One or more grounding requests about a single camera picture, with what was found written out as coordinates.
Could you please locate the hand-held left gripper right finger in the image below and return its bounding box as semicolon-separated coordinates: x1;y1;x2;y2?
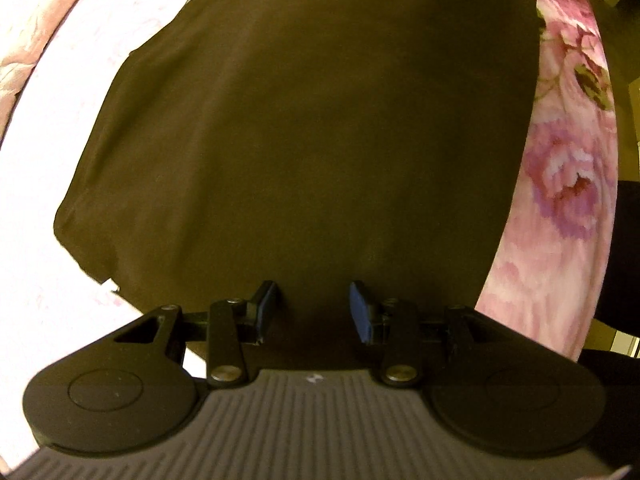
349;281;516;388

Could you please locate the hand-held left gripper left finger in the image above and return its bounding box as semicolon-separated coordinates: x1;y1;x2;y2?
112;280;278;388

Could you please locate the black long sleeve shirt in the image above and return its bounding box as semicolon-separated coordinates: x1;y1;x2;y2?
52;0;543;373

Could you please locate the pink floral blanket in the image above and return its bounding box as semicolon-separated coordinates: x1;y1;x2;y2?
0;0;621;466

